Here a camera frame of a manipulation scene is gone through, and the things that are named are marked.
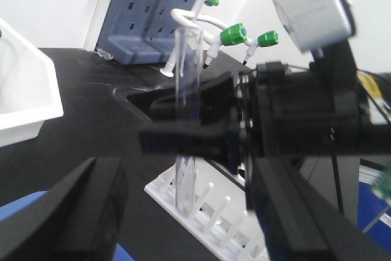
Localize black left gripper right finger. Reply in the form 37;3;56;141
247;157;390;260

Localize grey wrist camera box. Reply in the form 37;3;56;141
272;0;356;53

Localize white lab faucet green knobs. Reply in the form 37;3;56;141
159;0;280;78

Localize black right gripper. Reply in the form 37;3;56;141
167;41;390;173

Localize white test tube rack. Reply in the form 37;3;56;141
144;160;269;260

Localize right white storage bin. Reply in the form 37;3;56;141
1;20;64;147

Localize black lab sink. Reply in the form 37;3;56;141
113;86;175;120

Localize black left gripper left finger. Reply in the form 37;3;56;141
1;157;128;260

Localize clear glass test tube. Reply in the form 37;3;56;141
175;27;203;216

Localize blue-grey pegboard drying rack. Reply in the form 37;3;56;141
95;0;195;65

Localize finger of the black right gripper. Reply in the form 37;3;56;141
138;120;230;159

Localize blue lab bench cabinet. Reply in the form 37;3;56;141
357;158;390;251

